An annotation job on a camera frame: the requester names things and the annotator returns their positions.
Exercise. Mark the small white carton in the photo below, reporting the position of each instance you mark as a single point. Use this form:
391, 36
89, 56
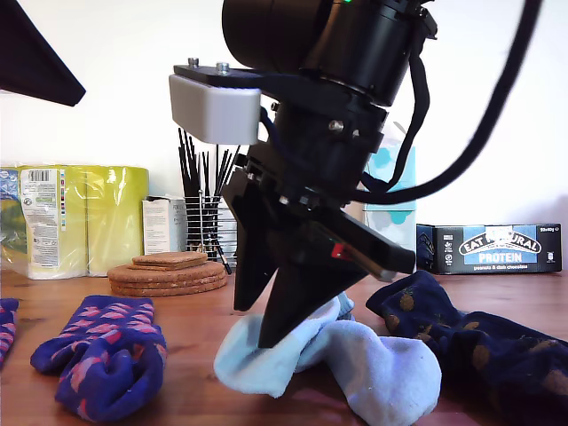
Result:
155, 226

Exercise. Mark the white sock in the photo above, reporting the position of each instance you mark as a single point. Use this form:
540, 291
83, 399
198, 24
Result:
248, 368
390, 377

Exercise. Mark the square cork coaster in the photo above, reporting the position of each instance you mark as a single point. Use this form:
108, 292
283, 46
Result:
168, 265
168, 256

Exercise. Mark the white tissue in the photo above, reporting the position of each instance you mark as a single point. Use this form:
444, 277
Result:
396, 133

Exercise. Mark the blue pink-patterned sock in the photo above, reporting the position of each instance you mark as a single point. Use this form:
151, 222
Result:
6, 328
111, 377

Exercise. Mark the yellow paper roll pack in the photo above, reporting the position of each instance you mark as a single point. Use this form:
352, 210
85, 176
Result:
111, 222

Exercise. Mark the arm grey camera box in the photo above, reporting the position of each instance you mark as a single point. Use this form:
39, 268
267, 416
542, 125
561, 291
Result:
213, 111

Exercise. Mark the black chopstick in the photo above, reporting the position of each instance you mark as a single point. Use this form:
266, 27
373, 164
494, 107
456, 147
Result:
182, 155
192, 164
225, 171
222, 259
186, 155
217, 168
231, 166
205, 173

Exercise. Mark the black protein bar box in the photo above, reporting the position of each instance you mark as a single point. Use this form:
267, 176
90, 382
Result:
488, 259

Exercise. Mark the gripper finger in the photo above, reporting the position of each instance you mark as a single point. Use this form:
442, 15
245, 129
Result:
31, 57

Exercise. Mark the teal cloud tissue box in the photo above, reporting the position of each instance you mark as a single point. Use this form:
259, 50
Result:
381, 162

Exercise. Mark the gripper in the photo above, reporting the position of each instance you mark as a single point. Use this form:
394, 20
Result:
328, 151

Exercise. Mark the grey cloud tissue box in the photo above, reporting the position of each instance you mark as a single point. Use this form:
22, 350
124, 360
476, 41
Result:
399, 231

